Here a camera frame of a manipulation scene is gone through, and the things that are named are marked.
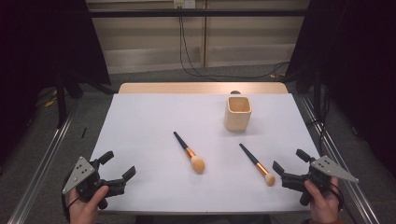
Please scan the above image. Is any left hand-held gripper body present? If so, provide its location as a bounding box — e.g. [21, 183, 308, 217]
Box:
[62, 156, 127, 210]

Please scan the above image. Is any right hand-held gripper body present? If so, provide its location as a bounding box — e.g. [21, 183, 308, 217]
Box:
[280, 155, 360, 207]

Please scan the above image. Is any small slim makeup brush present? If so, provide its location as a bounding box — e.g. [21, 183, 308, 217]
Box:
[238, 143, 276, 188]

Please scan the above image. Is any beige square brush holder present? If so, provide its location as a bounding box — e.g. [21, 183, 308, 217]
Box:
[223, 95, 252, 133]

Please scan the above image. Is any large fluffy makeup brush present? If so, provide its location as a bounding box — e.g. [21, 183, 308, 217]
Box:
[173, 131, 206, 175]

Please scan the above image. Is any person's right hand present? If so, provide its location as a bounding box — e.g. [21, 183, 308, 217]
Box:
[303, 176, 342, 224]

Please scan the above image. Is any person's left hand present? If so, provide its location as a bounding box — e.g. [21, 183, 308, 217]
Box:
[68, 185, 110, 224]

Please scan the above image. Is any white table mat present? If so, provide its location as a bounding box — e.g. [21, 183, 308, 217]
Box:
[89, 92, 321, 216]

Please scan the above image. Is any black metal stand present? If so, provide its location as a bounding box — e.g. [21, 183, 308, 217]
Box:
[54, 72, 84, 129]
[312, 66, 323, 120]

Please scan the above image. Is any yellow floor tape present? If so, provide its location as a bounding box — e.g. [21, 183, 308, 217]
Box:
[43, 89, 59, 108]

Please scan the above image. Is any black curtain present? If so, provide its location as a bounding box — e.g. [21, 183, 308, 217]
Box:
[284, 0, 396, 179]
[0, 0, 112, 167]

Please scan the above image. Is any aluminium floor rail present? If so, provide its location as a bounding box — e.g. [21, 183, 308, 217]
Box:
[7, 99, 82, 224]
[299, 94, 381, 224]

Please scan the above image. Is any right hand-held gripper cable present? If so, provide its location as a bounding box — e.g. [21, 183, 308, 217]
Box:
[326, 182, 346, 213]

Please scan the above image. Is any hand-held gripper cable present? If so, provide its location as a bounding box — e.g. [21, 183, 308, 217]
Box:
[61, 174, 79, 224]
[326, 182, 346, 213]

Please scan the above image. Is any left hand-held gripper cable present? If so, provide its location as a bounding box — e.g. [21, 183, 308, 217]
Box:
[61, 174, 79, 224]

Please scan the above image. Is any black wall cable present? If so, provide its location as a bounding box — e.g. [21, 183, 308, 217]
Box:
[178, 7, 291, 80]

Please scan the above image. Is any black horizontal frame bar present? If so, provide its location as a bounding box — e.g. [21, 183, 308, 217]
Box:
[88, 8, 309, 19]

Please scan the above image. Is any white wall socket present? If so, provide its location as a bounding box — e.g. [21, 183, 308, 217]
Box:
[173, 0, 196, 9]

